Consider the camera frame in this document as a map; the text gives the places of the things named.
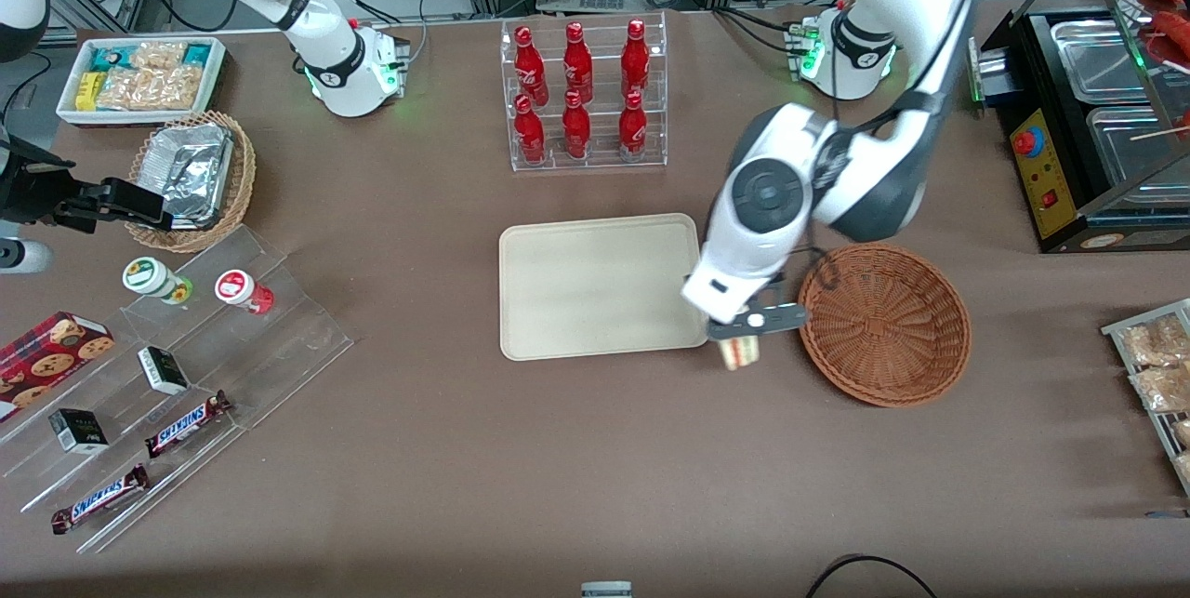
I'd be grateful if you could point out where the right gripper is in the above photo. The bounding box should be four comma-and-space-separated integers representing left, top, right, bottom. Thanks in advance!
0, 138, 174, 275

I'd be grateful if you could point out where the triangular sandwich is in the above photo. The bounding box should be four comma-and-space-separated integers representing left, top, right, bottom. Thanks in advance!
721, 335, 761, 372

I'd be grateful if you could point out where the light wicker basket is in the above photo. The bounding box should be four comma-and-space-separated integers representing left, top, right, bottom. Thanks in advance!
125, 111, 258, 254

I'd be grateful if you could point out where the brown wicker basket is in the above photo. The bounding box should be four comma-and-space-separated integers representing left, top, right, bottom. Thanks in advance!
797, 243, 972, 409

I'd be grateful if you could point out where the beige plastic tray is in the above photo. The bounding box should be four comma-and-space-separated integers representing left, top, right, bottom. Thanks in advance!
498, 212, 712, 363

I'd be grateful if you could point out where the green lid cup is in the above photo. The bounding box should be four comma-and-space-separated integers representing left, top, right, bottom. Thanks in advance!
122, 257, 194, 306

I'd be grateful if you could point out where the aluminium foil container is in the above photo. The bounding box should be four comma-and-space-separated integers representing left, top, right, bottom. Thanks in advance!
139, 123, 235, 230

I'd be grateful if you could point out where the large clear snack bag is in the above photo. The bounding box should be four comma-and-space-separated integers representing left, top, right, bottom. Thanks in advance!
97, 65, 203, 112

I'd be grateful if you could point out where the red lid cup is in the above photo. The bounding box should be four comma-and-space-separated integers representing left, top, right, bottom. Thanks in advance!
214, 269, 276, 316

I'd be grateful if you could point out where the small clear snack bag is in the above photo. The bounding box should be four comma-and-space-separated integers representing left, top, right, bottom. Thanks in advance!
130, 41, 189, 71

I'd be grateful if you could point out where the red cookie box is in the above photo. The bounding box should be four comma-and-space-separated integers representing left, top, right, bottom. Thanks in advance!
0, 311, 116, 423

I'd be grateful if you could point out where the small black box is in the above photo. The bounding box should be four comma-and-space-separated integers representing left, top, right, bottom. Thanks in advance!
137, 345, 191, 396
47, 407, 110, 456

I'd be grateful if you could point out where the white rectangular snack bin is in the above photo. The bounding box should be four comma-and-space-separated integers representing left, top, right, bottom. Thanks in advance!
57, 36, 228, 127

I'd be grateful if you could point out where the clear acrylic stepped shelf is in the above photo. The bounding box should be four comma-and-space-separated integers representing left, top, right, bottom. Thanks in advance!
0, 225, 355, 554

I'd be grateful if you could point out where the snickers chocolate bar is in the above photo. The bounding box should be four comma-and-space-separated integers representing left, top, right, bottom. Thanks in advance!
50, 463, 151, 536
144, 390, 232, 459

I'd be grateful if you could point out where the clear acrylic bottle rack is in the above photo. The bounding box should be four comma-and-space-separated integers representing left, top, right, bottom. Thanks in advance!
500, 11, 668, 174

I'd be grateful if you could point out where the red cola bottle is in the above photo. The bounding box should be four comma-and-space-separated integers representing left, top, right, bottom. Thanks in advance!
618, 91, 648, 162
513, 94, 548, 165
562, 90, 592, 160
621, 19, 651, 99
513, 24, 549, 106
562, 21, 594, 103

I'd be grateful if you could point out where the black food warmer appliance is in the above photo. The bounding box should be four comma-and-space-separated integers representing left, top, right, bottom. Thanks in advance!
965, 0, 1190, 255

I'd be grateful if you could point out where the stainless steel pan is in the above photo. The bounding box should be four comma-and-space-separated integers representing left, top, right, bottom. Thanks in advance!
1085, 104, 1190, 201
1050, 19, 1159, 105

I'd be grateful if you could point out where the black cable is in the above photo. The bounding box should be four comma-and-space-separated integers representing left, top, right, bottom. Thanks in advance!
804, 553, 941, 598

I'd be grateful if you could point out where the metal wire rack tray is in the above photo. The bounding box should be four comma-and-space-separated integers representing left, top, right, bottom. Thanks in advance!
1101, 298, 1190, 498

